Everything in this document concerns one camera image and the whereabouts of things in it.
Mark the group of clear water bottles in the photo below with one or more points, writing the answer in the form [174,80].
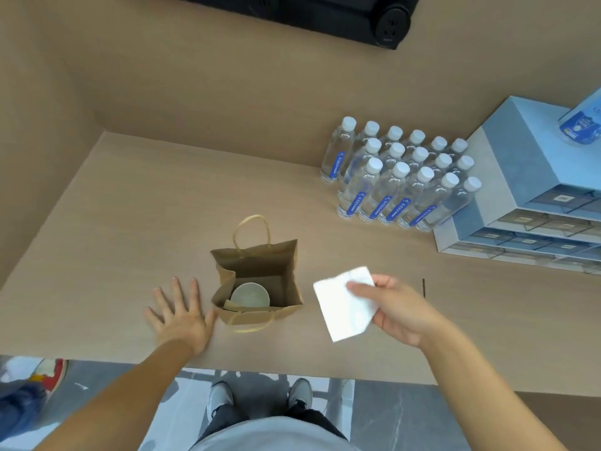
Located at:
[399,183]

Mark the person's grey shirt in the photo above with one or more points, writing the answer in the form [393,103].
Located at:
[277,436]

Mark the brown paper bag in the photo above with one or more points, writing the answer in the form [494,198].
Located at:
[256,265]

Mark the white round cup lid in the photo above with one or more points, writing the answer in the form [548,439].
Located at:
[250,296]

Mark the person's right thumb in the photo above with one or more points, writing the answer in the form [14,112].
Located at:
[364,291]

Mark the person's grey shoe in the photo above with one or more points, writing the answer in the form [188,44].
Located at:
[300,393]
[219,399]

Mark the person's left thumb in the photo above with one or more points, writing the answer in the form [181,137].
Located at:
[211,318]

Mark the blue white drawer cabinet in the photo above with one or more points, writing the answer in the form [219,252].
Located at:
[507,183]

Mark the person's left hand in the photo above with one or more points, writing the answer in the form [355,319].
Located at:
[184,326]

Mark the black power socket box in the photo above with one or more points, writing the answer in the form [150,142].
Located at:
[328,11]

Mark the person's left forearm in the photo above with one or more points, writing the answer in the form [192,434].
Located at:
[122,399]

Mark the person's left middle finger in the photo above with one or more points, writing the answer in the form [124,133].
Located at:
[180,294]

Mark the person's grey left shoe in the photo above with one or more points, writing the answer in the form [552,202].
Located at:
[219,399]

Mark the person's right hand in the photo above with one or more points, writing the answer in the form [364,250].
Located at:
[406,312]

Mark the blue white packet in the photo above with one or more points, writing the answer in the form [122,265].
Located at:
[584,122]

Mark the person's dark trousers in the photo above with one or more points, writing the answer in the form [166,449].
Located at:
[225,418]

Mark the white paper napkin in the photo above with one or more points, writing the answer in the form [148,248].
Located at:
[340,307]

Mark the person's right forearm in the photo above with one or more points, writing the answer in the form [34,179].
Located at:
[483,394]

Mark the person's left little finger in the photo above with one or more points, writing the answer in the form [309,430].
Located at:
[153,316]

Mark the person's grey right shoe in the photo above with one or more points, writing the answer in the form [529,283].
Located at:
[300,393]

